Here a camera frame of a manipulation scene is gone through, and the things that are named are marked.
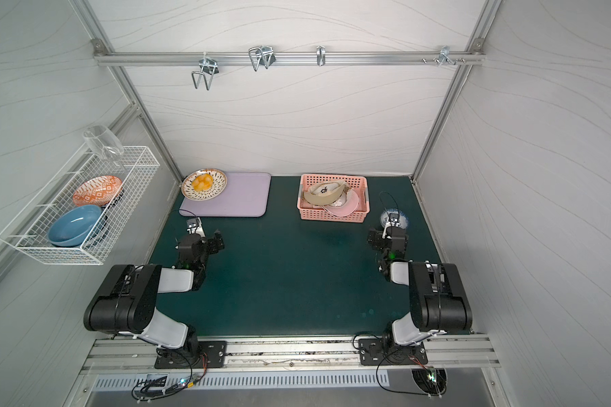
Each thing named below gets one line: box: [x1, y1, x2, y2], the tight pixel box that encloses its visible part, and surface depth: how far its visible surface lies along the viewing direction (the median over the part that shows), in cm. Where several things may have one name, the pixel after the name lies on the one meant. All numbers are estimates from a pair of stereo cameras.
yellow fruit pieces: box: [191, 172, 214, 193], surface depth 117 cm
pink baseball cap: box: [323, 188, 359, 218], surface depth 103 cm
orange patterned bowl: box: [72, 175, 124, 207], surface depth 72 cm
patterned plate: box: [180, 167, 229, 202], surface depth 117 cm
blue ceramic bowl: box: [47, 204, 105, 248], surface depth 62 cm
